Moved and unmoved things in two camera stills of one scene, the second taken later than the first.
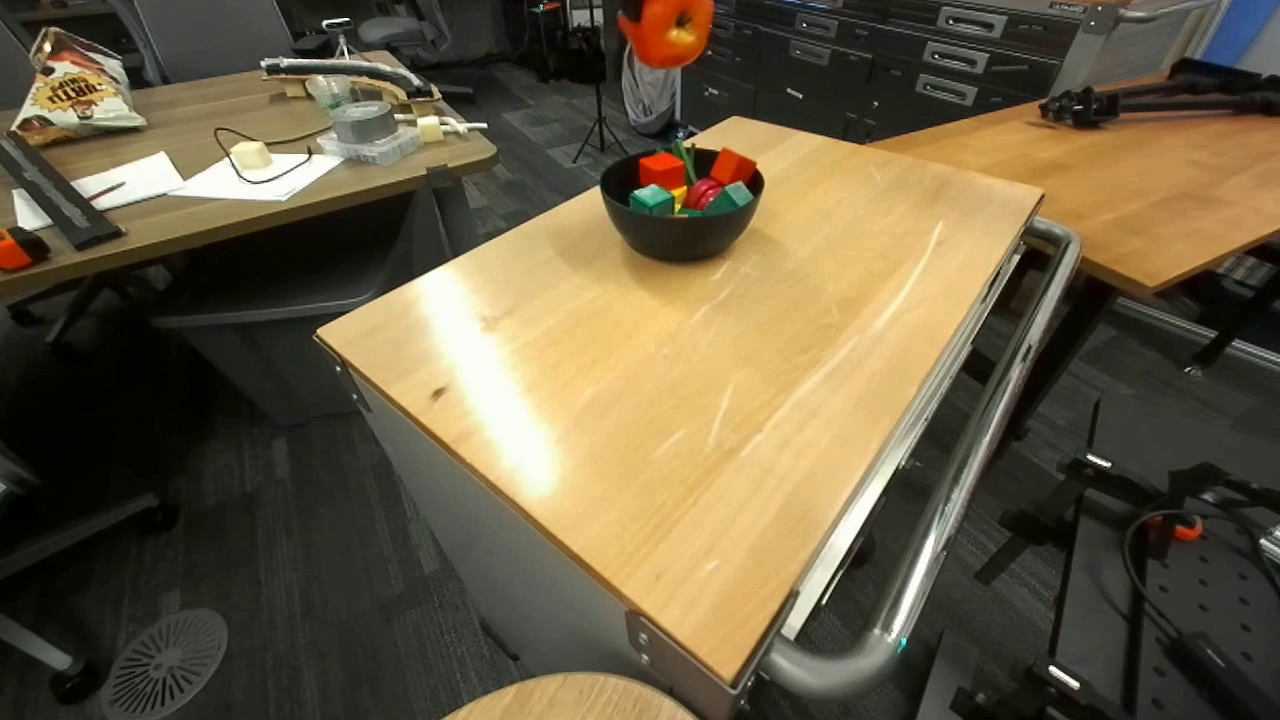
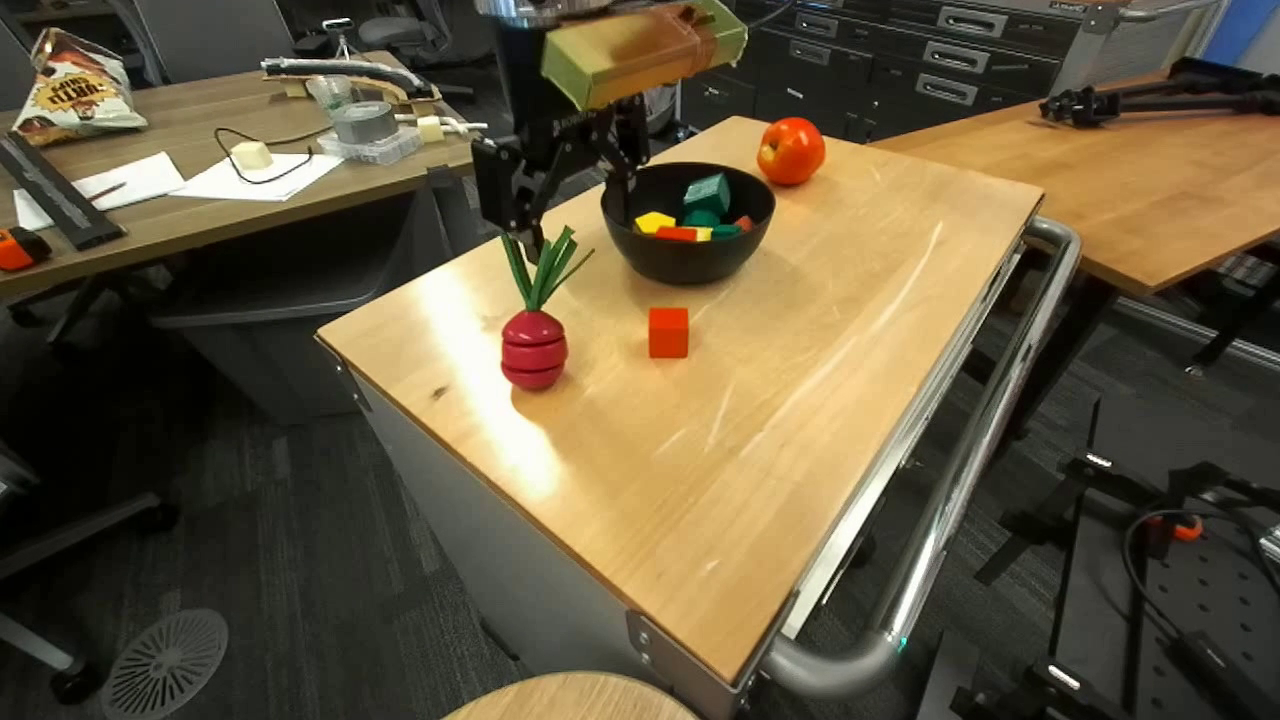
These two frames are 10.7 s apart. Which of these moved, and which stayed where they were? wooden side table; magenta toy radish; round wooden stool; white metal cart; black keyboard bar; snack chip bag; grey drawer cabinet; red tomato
Moved: red tomato; magenta toy radish
Stayed: white metal cart; wooden side table; round wooden stool; black keyboard bar; grey drawer cabinet; snack chip bag
